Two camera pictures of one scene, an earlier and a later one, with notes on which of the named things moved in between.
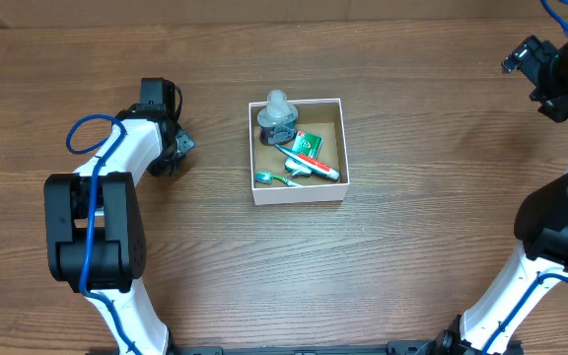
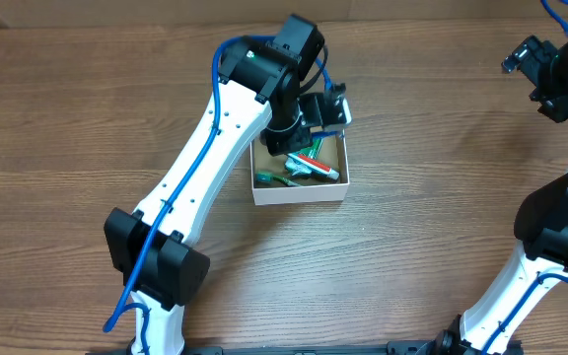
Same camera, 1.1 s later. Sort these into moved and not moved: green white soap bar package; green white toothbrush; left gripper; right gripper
Moved: left gripper
Not moved: green white soap bar package; green white toothbrush; right gripper
